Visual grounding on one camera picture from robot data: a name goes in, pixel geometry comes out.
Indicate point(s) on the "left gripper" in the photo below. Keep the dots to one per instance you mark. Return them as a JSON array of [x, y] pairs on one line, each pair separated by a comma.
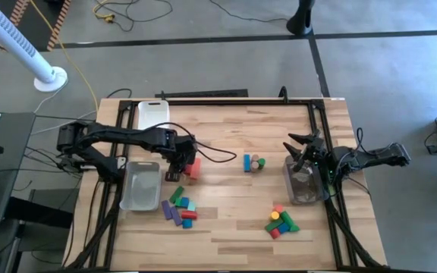
[[184, 151]]

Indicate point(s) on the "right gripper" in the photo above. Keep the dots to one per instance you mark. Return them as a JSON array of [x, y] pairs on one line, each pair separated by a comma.
[[317, 153]]

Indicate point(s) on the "red long block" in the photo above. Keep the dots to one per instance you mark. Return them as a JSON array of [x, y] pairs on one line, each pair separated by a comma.
[[188, 169]]

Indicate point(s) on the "green cylinder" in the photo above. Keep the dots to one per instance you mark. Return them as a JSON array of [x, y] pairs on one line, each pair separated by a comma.
[[261, 163], [287, 219]]

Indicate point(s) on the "long green block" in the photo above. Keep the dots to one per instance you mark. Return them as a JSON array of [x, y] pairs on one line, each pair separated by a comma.
[[273, 226], [177, 195]]

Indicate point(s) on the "blue long block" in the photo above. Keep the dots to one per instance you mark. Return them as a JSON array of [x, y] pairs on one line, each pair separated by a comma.
[[247, 163]]

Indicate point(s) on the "red cylinder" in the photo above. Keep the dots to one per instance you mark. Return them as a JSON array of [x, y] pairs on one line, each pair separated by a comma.
[[189, 215]]

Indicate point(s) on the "orange cylinder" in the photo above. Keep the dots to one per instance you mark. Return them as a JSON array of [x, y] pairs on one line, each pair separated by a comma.
[[278, 209]]

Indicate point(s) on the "yellow cylinder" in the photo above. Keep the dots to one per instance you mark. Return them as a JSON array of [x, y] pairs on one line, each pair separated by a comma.
[[275, 215]]

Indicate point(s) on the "small red block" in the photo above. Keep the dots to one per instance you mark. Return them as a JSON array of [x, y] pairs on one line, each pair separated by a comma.
[[275, 234]]

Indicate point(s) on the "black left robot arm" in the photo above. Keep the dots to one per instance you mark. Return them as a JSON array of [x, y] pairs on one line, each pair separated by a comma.
[[127, 134]]

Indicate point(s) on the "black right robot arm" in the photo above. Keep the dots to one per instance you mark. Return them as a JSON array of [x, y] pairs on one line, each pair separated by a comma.
[[374, 155]]

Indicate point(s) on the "clear plastic bin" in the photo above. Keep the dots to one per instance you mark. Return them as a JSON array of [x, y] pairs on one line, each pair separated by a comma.
[[140, 187], [304, 189]]

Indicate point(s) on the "white plastic bin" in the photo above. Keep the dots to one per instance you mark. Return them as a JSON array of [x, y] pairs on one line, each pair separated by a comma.
[[153, 113]]

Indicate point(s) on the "blue cube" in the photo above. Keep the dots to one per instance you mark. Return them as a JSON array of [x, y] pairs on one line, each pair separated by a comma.
[[184, 202]]

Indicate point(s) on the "small green cube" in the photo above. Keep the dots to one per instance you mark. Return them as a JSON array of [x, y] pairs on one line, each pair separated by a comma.
[[178, 202]]

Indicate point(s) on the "light teal block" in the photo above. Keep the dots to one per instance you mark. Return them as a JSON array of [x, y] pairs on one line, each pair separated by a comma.
[[191, 206]]

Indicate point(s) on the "left clear plastic bin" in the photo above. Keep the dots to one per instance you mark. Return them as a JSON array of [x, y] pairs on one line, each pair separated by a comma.
[[140, 187]]

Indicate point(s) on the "black flat bar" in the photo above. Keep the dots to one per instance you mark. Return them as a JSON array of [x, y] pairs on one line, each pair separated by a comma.
[[203, 93]]

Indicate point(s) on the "blue half-round block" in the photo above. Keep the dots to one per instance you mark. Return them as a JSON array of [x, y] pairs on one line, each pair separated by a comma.
[[187, 223]]

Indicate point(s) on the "small green half-round block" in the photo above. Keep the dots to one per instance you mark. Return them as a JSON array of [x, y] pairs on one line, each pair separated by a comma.
[[294, 228]]

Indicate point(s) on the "black desk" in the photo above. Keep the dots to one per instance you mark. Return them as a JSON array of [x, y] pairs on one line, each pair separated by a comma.
[[13, 151]]

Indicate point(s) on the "orange black striped mat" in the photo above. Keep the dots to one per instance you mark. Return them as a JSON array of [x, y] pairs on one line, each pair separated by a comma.
[[40, 22]]

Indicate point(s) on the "white tower fan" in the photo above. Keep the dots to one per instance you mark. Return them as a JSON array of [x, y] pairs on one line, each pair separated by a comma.
[[10, 38]]

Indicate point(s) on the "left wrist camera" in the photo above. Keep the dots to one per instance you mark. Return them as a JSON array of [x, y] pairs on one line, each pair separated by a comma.
[[172, 176]]

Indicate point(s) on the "black clamp bracket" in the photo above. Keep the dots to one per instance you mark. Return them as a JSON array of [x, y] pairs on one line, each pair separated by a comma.
[[283, 95]]

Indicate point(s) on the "black aluminium table frame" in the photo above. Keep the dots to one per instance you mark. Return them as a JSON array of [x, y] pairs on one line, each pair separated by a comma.
[[222, 102]]

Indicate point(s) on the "black pedestal stand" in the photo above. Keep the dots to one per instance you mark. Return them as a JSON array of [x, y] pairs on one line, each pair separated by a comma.
[[301, 22]]

